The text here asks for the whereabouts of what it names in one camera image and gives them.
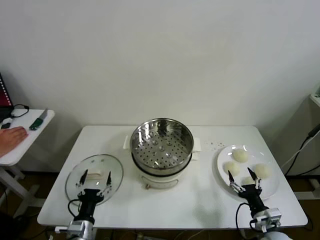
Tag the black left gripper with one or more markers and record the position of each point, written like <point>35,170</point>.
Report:
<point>87,205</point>

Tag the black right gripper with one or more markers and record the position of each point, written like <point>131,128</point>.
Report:
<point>252,197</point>

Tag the white steamed baozi bun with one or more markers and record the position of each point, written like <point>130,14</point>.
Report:
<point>263,171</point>
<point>240,155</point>
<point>248,180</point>
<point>231,167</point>

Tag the round glass pot lid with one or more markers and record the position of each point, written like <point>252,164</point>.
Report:
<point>115,172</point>

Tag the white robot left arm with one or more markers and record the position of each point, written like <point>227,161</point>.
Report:
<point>87,232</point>

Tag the perforated steel steamer basket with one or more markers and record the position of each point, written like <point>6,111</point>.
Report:
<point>162,130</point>

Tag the person's bare hand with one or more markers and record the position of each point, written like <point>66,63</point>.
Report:
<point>12,140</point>

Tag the white round plate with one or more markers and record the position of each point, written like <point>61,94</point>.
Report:
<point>271,186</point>

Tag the scattered dark crumbs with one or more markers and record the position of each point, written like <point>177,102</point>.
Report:
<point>217,144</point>

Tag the white electric cooker pot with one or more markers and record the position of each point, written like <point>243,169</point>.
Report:
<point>160,181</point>

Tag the white side table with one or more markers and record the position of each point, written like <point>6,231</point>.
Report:
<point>37,140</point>

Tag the white power strip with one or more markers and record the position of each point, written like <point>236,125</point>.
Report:
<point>140,235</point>

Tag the small black gadget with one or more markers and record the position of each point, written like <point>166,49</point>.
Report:
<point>6,125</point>

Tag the white shelf edge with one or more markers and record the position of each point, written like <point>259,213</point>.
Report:
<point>316,97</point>

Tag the laptop with red screen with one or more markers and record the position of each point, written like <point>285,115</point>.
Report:
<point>3,97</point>

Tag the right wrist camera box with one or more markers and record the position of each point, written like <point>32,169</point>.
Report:
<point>266,220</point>

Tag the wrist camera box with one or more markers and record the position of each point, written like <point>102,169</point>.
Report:
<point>61,228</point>
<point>266,220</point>

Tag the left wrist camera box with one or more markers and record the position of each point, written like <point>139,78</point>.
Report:
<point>61,228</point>

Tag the white stand base frame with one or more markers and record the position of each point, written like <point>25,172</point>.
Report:
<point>306,194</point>

